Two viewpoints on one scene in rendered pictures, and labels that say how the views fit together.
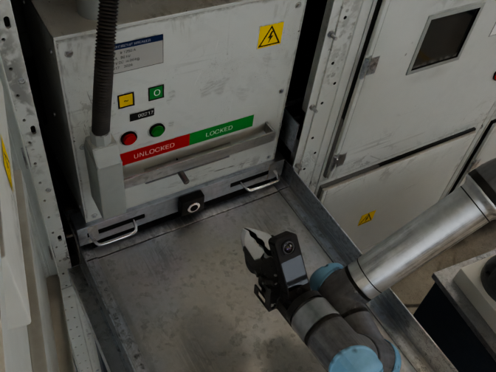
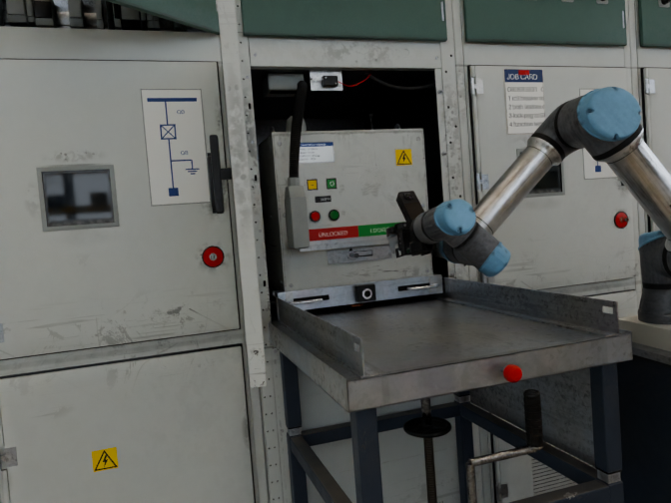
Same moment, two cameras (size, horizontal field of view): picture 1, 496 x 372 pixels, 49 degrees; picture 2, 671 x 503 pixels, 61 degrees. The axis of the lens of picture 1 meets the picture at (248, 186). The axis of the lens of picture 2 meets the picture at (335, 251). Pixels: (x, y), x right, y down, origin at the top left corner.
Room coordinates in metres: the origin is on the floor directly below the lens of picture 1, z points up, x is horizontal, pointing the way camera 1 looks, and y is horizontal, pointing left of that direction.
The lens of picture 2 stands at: (-0.82, -0.36, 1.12)
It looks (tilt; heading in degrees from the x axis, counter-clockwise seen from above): 3 degrees down; 19
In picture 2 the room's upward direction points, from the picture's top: 4 degrees counter-clockwise
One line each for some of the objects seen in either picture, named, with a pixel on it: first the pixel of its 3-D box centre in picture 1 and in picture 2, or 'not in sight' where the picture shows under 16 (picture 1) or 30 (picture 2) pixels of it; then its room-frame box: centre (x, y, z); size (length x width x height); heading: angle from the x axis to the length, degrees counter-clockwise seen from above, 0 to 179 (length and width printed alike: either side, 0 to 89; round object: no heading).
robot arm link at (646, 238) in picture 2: not in sight; (667, 253); (0.81, -0.68, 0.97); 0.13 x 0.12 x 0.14; 28
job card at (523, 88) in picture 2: not in sight; (525, 101); (1.15, -0.37, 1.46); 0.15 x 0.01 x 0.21; 127
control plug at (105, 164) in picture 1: (105, 173); (296, 217); (0.67, 0.27, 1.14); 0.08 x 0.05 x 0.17; 37
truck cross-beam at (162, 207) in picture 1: (184, 193); (360, 291); (0.86, 0.15, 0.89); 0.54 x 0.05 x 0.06; 127
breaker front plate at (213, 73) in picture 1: (190, 118); (356, 211); (0.85, 0.14, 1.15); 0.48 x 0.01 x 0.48; 127
